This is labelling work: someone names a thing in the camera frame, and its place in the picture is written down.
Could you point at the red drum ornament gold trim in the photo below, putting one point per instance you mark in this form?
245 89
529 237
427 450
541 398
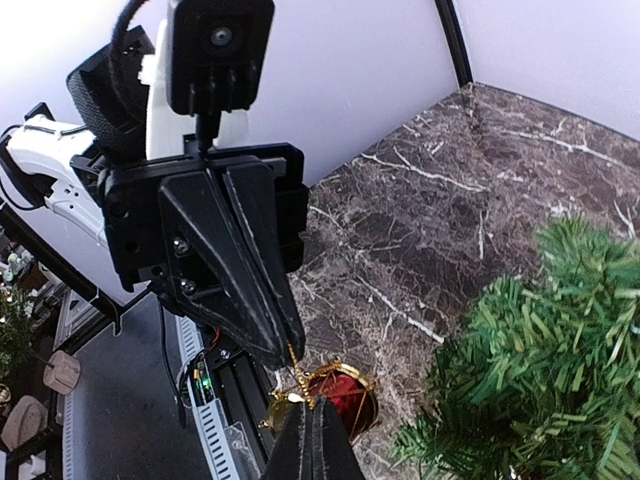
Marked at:
352 393

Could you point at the white perforated cable duct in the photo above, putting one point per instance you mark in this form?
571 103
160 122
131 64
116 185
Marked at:
205 406

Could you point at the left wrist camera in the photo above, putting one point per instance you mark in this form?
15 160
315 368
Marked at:
216 52

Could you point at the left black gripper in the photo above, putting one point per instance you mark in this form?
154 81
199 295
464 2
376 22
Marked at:
222 229

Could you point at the right black frame pole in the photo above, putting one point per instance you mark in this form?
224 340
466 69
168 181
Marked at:
455 41

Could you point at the small green christmas tree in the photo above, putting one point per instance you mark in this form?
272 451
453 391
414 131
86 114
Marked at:
544 381

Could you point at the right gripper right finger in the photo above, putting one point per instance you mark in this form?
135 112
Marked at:
335 458

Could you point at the background decorated christmas tree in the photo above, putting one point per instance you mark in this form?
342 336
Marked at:
19 289

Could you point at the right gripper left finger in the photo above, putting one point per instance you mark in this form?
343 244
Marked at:
292 456

